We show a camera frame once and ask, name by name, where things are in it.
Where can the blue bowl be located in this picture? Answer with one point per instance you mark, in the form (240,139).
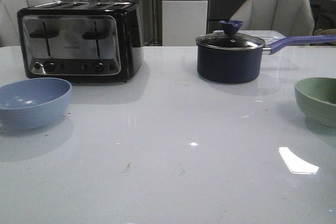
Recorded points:
(33,103)

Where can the green bowl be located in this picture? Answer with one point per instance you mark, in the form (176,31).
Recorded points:
(315,97)

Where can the dark blue saucepan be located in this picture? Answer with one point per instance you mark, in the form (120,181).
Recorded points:
(241,66)

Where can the glass pot lid blue knob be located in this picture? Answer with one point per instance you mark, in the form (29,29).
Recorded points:
(228,26)

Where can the black and chrome toaster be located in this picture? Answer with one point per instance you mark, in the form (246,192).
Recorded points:
(82,41)

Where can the white refrigerator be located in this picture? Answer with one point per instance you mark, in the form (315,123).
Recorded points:
(183,21)

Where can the grey chair right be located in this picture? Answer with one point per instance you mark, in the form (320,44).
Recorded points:
(288,17)

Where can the grey chair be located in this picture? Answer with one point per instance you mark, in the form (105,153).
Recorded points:
(9,23)
(288,17)

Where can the grey chair left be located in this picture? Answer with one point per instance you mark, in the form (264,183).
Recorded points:
(9,23)

